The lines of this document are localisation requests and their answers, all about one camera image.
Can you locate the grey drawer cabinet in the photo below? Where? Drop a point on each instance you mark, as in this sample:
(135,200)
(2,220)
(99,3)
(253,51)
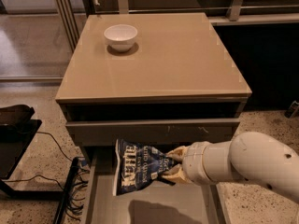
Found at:
(177,69)

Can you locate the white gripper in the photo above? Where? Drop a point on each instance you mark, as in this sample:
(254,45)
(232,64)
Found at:
(195,162)

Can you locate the white ceramic bowl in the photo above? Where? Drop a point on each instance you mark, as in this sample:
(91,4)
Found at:
(120,37)

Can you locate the black stand on left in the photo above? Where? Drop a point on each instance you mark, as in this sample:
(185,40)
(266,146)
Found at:
(17,130)

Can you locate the metal railing frame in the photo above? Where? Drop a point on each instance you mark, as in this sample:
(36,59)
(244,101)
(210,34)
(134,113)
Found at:
(220,12)

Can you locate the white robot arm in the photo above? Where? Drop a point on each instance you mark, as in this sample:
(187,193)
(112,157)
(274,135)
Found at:
(251,157)

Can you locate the black power strip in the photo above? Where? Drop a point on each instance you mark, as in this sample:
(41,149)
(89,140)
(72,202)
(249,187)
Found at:
(61,209)

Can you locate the blue Kettle chip bag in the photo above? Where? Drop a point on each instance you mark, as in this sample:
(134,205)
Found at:
(138,166)

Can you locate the small dark floor object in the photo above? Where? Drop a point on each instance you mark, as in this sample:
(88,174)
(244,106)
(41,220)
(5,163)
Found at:
(292,110)

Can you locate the open middle drawer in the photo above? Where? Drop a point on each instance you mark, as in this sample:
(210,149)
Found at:
(157,204)

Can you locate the grey top drawer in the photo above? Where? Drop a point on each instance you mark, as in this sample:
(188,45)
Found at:
(157,132)

